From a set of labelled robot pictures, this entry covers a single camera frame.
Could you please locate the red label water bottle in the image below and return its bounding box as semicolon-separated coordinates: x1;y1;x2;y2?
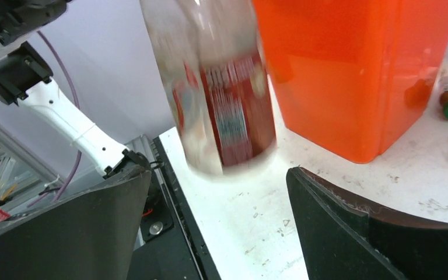
140;1;277;176

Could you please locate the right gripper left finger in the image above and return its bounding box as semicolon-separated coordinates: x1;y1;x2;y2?
0;167;151;279

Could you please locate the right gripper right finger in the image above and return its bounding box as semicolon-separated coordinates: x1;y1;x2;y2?
286;167;448;279

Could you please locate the orange plastic bin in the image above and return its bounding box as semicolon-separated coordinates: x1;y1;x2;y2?
254;0;448;164

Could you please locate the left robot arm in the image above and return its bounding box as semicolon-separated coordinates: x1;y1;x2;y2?
0;1;151;179

